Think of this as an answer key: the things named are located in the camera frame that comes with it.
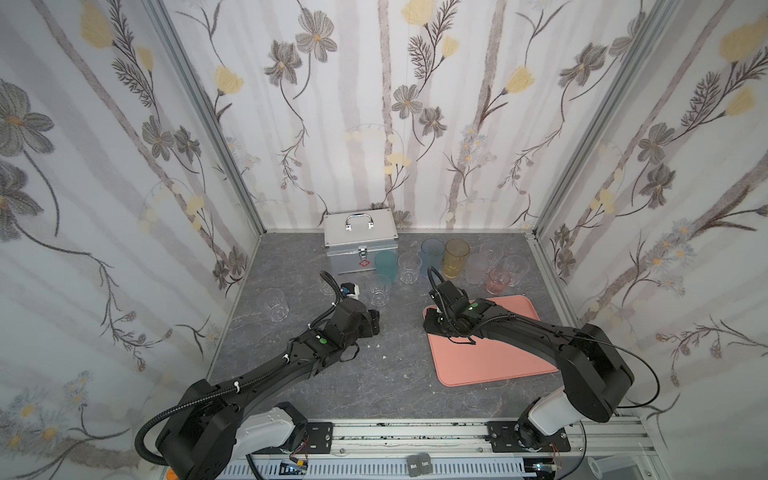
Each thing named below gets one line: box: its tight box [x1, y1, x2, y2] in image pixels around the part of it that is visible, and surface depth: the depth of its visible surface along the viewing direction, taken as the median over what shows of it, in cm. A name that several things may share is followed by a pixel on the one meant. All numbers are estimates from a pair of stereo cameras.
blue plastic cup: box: [420, 238, 445, 278], surface depth 103 cm
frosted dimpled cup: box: [464, 244, 493, 285], surface depth 106 cm
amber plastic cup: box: [443, 238, 471, 279], surface depth 101 cm
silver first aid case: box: [324, 208, 399, 275], surface depth 102 cm
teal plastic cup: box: [375, 250, 398, 284], surface depth 101 cm
